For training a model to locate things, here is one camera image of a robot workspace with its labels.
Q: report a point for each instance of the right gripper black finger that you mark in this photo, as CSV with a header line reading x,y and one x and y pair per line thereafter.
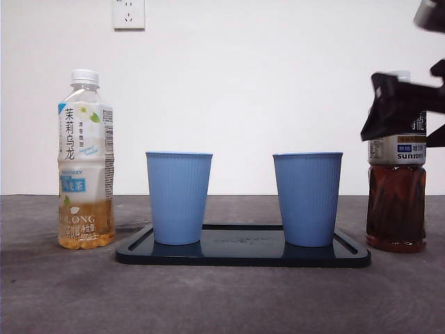
x,y
386,125
437,139

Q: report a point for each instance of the blue ribbed cup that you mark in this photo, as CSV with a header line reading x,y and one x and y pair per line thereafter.
x,y
307,198
177,198

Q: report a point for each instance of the jasmine oolong tea bottle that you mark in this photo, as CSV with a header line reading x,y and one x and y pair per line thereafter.
x,y
85,181

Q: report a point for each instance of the white wall socket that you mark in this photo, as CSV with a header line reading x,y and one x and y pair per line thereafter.
x,y
128,15

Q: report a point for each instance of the dark oolong tea bottle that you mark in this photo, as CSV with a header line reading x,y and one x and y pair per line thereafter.
x,y
396,208

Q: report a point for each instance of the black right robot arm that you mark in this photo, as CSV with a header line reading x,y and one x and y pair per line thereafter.
x,y
431,15

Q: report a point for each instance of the dark blue tray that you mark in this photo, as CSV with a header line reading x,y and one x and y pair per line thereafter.
x,y
243,255

